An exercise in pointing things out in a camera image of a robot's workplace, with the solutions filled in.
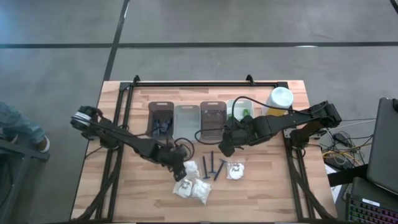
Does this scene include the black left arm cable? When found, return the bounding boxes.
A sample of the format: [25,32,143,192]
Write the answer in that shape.
[172,137,196,160]

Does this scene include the light grey plastic bin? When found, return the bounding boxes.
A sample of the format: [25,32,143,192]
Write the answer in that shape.
[172,105,201,142]

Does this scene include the white paper sheet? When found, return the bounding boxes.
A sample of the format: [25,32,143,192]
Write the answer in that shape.
[325,164,341,203]

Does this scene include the white yellow wipes canister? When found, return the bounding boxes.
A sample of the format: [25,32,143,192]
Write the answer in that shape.
[260,86,295,118]

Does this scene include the dark blue razor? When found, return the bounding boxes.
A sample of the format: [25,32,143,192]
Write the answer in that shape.
[208,150,218,175]

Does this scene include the dark grey plastic bin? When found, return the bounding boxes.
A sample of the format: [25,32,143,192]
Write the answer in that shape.
[200,100,228,141]
[146,101,175,140]

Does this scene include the person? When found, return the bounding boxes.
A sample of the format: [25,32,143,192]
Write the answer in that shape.
[0,101,51,154]

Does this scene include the white plastic bin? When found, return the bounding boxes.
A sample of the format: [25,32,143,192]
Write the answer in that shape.
[226,98,256,125]

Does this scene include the yellow cable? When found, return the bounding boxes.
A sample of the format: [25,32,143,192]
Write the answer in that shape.
[322,148,357,164]

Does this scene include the black aluminium table frame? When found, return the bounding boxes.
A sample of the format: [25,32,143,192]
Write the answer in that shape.
[70,73,340,224]

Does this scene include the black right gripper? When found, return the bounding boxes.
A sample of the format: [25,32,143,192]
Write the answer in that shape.
[218,116,261,158]

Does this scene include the backlit keyboard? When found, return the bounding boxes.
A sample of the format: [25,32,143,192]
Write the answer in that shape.
[345,193,398,224]

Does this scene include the white cable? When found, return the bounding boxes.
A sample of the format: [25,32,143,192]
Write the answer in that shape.
[323,119,379,133]

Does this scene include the grey laptop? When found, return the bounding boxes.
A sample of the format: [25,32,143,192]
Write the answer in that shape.
[366,96,398,196]

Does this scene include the black strap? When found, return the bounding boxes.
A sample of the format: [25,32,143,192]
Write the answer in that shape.
[326,164,369,188]

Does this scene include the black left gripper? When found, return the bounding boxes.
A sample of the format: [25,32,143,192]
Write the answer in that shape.
[157,143,189,183]

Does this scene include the plastic bag labelled Pad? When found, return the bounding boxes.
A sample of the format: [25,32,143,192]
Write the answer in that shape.
[226,159,246,181]

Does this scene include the black power adapter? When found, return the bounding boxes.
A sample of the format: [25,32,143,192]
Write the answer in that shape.
[331,132,351,147]

